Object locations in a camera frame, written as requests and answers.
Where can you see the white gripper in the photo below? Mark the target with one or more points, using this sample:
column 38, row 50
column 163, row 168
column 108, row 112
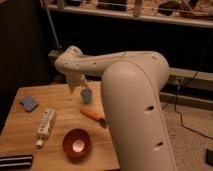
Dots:
column 76, row 79

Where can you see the blue ceramic cup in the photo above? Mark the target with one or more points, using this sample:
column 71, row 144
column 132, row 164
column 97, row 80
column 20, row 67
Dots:
column 86, row 95

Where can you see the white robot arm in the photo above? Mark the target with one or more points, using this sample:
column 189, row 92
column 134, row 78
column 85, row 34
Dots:
column 130, row 86

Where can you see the red ceramic bowl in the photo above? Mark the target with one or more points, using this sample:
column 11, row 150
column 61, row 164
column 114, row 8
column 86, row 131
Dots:
column 76, row 143

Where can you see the orange toy carrot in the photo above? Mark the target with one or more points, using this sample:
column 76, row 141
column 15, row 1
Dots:
column 95, row 116

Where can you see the metal rod stand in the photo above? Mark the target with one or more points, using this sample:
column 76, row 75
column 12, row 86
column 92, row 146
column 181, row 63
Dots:
column 58, row 46

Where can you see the white tube bottle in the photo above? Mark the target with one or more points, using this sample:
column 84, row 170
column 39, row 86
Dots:
column 45, row 126

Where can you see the wooden table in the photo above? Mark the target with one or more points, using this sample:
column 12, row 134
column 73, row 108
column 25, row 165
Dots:
column 20, row 132

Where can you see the blue sponge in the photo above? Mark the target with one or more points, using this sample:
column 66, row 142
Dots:
column 28, row 103

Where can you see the black white striped cloth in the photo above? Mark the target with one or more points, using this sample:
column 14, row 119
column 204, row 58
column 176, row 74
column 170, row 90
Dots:
column 12, row 162

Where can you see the black box on floor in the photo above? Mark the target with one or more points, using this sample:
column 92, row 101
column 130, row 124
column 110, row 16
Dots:
column 209, row 157

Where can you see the metal shelf rail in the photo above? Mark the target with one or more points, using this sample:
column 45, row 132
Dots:
column 195, row 13

